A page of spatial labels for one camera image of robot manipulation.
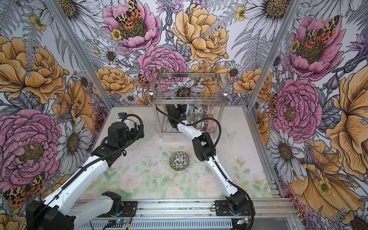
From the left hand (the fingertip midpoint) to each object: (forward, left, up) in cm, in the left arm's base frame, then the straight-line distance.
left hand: (134, 130), depth 80 cm
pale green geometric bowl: (+6, -29, 0) cm, 30 cm away
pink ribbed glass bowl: (+13, -41, -13) cm, 45 cm away
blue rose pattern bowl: (+24, -30, -10) cm, 40 cm away
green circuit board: (-39, +4, -21) cm, 45 cm away
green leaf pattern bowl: (+25, -37, -11) cm, 46 cm away
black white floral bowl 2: (-9, -24, -21) cm, 33 cm away
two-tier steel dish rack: (+45, -37, -17) cm, 61 cm away
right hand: (+29, -27, -10) cm, 41 cm away
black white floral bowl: (+11, -45, -11) cm, 47 cm away
